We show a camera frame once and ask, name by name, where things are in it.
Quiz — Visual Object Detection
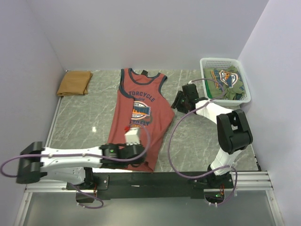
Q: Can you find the red tank top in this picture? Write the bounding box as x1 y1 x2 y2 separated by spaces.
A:
108 68 174 172

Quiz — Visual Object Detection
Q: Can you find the tan ribbed tank top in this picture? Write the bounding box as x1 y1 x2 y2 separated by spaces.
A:
56 71 92 97

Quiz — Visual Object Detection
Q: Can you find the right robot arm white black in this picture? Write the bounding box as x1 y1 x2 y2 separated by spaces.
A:
167 83 253 188

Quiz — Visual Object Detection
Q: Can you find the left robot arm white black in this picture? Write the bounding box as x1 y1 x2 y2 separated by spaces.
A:
16 142 147 189

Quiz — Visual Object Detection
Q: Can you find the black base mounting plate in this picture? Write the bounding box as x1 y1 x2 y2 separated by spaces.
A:
80 172 234 200

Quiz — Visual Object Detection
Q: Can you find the green garment in basket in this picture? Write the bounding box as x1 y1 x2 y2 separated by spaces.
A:
203 65 246 100

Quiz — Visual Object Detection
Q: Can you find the white plastic laundry basket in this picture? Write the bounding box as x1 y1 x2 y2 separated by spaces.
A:
200 57 251 106

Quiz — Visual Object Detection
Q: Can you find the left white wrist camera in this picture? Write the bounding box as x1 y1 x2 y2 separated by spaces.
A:
125 126 140 145

